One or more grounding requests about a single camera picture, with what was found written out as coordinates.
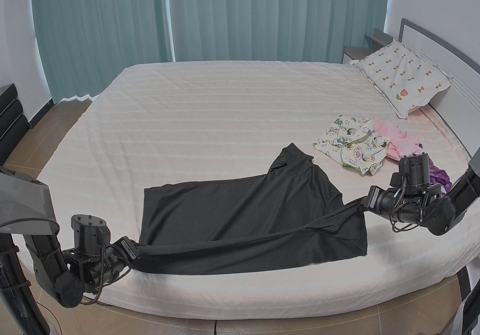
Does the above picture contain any blue-green curtain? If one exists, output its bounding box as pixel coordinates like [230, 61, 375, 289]
[166, 0, 393, 64]
[31, 0, 174, 106]

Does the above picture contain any black chest of drawers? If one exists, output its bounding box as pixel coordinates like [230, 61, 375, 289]
[0, 83, 32, 164]

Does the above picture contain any grey bedside table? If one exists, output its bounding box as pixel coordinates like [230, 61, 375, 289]
[343, 27, 395, 64]

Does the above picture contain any pink garment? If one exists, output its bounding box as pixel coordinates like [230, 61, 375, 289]
[373, 118, 423, 162]

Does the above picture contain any bed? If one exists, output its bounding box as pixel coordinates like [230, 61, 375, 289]
[18, 18, 480, 323]

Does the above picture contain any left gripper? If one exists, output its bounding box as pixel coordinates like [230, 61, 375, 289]
[100, 237, 141, 271]

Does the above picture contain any black T-shirt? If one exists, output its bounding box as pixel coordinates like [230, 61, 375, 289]
[131, 142, 370, 275]

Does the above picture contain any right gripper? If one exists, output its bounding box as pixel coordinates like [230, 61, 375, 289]
[362, 186, 399, 222]

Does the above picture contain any purple garment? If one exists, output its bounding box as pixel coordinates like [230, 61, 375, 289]
[418, 142, 454, 198]

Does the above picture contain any white printed pillow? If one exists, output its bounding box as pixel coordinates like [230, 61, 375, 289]
[350, 37, 453, 120]

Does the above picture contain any white printed pyjama garment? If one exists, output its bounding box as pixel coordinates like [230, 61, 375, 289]
[313, 114, 389, 177]

